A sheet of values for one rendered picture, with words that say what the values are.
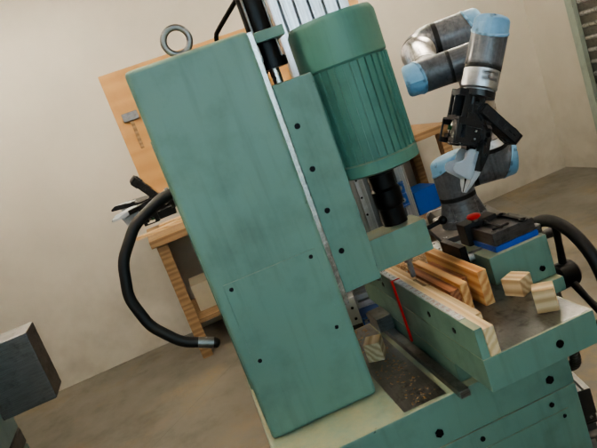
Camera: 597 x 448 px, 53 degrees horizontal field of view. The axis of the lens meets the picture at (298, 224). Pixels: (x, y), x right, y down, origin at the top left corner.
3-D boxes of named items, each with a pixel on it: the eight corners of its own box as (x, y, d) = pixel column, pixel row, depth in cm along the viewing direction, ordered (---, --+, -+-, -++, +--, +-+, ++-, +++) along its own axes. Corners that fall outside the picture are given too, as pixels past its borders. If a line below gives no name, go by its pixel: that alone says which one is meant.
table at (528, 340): (649, 319, 100) (642, 287, 99) (494, 394, 96) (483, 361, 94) (470, 253, 159) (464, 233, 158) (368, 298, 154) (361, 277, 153)
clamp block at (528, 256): (558, 274, 122) (547, 234, 120) (501, 300, 120) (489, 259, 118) (517, 260, 136) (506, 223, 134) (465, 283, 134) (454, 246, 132)
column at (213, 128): (378, 394, 116) (247, 28, 101) (273, 443, 112) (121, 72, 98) (344, 354, 137) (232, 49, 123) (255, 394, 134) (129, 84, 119)
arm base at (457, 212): (437, 224, 203) (429, 196, 201) (480, 209, 202) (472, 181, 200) (449, 234, 188) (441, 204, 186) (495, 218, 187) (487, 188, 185)
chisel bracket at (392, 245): (436, 255, 123) (425, 217, 122) (376, 281, 121) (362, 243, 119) (421, 249, 130) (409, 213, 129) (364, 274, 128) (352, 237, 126)
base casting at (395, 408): (577, 382, 112) (565, 340, 111) (298, 519, 103) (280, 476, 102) (461, 316, 156) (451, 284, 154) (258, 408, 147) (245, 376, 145)
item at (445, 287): (465, 309, 114) (458, 288, 113) (457, 314, 114) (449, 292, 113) (421, 285, 134) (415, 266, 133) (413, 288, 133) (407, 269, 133)
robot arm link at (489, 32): (510, 24, 126) (514, 13, 118) (499, 76, 128) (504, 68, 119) (472, 20, 128) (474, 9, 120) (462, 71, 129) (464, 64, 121)
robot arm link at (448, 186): (437, 195, 200) (425, 156, 197) (477, 182, 197) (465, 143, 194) (440, 203, 189) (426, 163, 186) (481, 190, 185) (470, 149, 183)
